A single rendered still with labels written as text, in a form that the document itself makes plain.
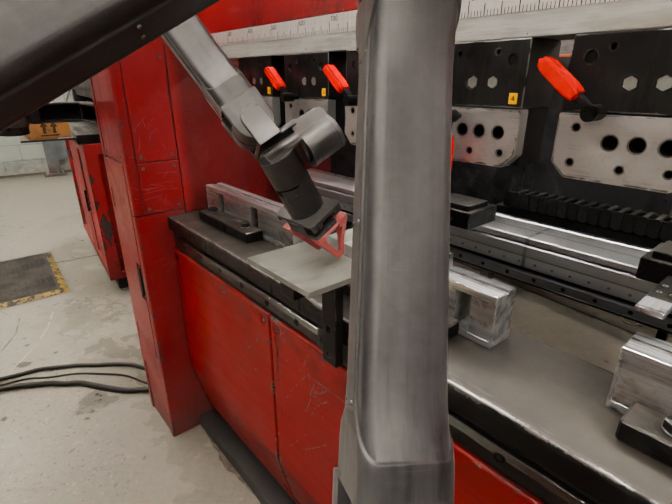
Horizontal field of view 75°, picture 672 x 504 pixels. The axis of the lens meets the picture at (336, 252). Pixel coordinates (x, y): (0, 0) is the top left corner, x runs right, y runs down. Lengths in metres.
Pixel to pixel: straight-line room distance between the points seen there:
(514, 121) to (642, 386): 0.38
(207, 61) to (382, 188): 0.47
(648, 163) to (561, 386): 0.33
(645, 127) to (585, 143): 0.06
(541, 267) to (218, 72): 0.71
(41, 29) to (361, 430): 0.26
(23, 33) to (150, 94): 1.20
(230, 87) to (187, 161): 0.89
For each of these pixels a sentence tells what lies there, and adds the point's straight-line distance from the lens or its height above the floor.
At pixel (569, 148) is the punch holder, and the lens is 0.63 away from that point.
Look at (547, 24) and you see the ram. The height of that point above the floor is 1.35.
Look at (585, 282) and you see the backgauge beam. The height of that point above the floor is 0.93.
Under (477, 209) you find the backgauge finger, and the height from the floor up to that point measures 1.02.
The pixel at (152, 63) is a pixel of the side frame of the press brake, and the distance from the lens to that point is 1.49.
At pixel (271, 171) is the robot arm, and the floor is 1.17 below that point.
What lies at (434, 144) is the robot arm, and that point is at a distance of 0.27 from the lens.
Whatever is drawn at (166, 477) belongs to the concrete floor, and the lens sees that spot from 1.81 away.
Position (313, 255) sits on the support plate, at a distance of 0.78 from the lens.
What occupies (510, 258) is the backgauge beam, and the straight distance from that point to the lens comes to 1.02.
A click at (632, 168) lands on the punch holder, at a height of 1.20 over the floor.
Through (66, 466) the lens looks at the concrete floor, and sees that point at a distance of 2.00.
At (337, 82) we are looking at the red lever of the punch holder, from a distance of 0.83.
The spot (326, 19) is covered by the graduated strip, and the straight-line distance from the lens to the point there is 0.92.
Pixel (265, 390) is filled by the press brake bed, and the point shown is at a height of 0.52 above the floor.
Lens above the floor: 1.29
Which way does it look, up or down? 22 degrees down
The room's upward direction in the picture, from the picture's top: straight up
